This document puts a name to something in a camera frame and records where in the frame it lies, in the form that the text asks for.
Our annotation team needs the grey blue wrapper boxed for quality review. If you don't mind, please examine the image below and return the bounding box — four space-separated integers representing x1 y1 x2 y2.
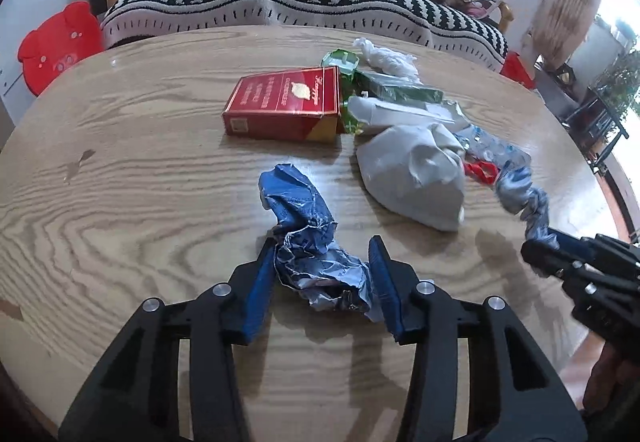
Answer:
495 162 559 249

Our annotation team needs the red ribbon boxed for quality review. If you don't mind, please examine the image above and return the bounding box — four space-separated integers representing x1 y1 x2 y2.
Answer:
463 160 500 185

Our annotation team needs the clear plastic bottle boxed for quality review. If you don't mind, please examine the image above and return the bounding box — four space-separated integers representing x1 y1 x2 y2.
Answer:
454 124 532 170

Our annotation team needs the blue foil wrapper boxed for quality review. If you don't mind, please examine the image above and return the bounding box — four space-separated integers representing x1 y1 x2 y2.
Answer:
258 164 383 323

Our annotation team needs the white green package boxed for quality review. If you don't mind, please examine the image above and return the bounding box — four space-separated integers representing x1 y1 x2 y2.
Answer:
346 95 471 134

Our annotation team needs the white tissue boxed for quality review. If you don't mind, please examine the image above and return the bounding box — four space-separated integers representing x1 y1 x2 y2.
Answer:
352 37 422 84

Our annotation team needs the green cigarette pack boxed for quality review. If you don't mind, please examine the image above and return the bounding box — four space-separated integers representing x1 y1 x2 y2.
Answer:
352 70 445 106

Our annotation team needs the small green wrapper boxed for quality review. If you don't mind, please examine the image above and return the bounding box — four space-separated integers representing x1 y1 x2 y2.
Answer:
320 49 360 81

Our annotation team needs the red cigarette pack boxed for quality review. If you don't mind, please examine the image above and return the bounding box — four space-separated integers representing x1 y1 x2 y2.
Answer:
222 66 341 143

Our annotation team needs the person's right hand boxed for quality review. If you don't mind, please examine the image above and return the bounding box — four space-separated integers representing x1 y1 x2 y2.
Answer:
582 344 639 413

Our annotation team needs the red bag on floor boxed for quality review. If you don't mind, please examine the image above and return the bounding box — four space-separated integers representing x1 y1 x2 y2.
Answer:
500 51 536 90

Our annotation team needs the round wooden table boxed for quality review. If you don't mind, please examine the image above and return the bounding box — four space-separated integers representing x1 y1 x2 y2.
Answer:
1 26 618 441

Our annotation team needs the red pig plastic stool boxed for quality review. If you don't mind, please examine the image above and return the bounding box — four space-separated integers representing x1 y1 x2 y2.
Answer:
17 1 104 96

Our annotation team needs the white cabinet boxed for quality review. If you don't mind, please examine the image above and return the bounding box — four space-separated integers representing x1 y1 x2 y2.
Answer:
1 0 78 124

